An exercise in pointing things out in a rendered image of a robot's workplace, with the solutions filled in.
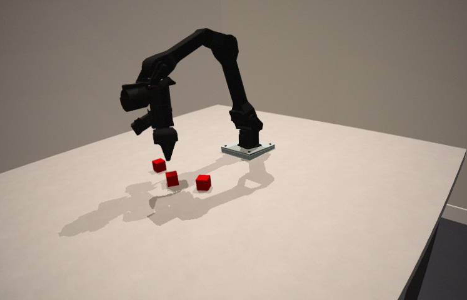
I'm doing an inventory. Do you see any red cube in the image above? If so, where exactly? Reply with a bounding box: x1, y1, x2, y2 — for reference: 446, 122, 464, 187
152, 158, 166, 173
196, 175, 211, 191
165, 171, 179, 187

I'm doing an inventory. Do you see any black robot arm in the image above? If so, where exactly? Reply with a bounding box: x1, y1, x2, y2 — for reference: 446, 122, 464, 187
120, 28, 263, 149

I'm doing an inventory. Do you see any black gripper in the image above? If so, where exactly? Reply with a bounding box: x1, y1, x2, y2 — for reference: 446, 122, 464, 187
150, 103, 178, 161

